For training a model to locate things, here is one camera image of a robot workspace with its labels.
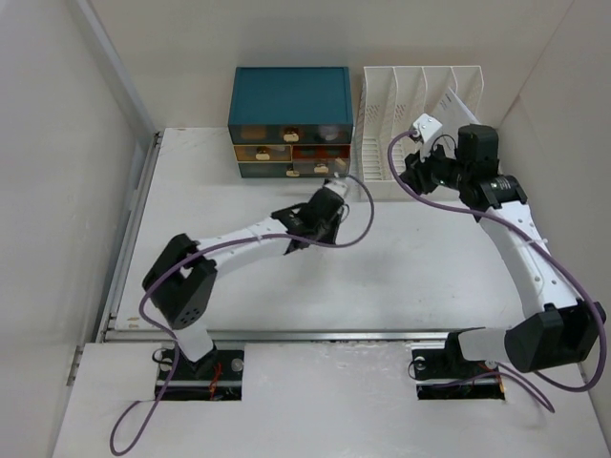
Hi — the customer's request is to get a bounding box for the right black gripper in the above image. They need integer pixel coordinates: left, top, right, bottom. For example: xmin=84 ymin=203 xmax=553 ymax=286
xmin=397 ymin=136 xmax=471 ymax=196

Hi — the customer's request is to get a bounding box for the white spiral manual booklet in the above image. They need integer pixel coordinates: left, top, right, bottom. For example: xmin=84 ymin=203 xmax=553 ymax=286
xmin=432 ymin=87 xmax=479 ymax=132

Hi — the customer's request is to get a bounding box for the teal drawer organizer box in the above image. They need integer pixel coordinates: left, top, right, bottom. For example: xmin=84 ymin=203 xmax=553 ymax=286
xmin=227 ymin=67 xmax=354 ymax=178

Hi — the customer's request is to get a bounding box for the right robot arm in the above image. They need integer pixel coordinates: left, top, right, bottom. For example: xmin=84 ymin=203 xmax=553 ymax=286
xmin=399 ymin=114 xmax=605 ymax=376

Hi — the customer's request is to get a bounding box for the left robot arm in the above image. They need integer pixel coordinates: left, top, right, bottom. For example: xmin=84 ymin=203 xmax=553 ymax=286
xmin=142 ymin=180 xmax=348 ymax=379

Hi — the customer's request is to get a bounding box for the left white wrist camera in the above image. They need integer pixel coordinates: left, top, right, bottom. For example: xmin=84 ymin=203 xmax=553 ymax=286
xmin=323 ymin=178 xmax=349 ymax=199

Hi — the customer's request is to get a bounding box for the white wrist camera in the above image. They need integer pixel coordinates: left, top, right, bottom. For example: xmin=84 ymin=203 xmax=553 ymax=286
xmin=411 ymin=114 xmax=443 ymax=158
xmin=323 ymin=178 xmax=349 ymax=199

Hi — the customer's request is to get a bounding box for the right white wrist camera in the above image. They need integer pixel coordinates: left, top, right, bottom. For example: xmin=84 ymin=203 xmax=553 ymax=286
xmin=411 ymin=114 xmax=443 ymax=158

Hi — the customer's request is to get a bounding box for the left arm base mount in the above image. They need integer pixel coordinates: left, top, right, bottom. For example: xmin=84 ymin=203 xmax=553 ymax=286
xmin=152 ymin=345 xmax=245 ymax=402

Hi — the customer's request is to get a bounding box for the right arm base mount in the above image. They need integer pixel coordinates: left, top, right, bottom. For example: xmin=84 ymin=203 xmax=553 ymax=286
xmin=408 ymin=332 xmax=505 ymax=401

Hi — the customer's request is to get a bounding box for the aluminium table rail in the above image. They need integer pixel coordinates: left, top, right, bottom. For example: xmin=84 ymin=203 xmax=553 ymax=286
xmin=96 ymin=329 xmax=449 ymax=343

